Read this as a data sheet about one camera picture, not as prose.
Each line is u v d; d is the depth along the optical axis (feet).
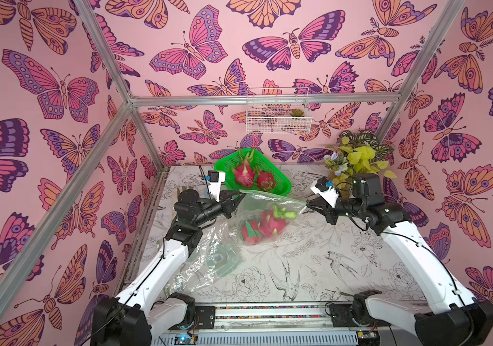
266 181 3.36
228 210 2.06
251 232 2.62
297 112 3.05
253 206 2.69
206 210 2.05
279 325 2.39
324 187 1.98
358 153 2.94
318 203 2.09
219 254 2.89
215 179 2.06
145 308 1.34
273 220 2.59
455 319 1.20
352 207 1.98
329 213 2.05
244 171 3.46
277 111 3.14
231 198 2.17
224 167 3.69
